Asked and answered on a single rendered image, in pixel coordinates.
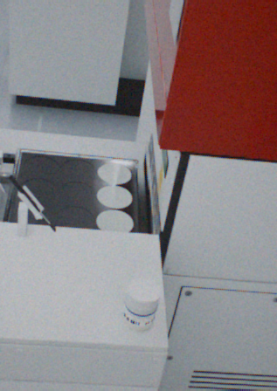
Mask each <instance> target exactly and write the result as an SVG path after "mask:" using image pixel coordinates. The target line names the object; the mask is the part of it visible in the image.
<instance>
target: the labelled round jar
mask: <svg viewBox="0 0 277 391"><path fill-rule="evenodd" d="M160 295H161V289H160V287H159V285H158V284H157V283H156V282H155V281H152V280H151V279H149V278H136V279H134V280H131V281H130V282H129V284H128V289H127V293H126V297H125V300H124V305H123V314H122V321H123V323H124V324H125V325H126V326H128V327H130V328H132V329H135V330H138V331H141V330H145V329H148V328H150V327H151V326H153V321H154V318H155V315H156V309H157V306H158V301H159V298H160Z"/></svg>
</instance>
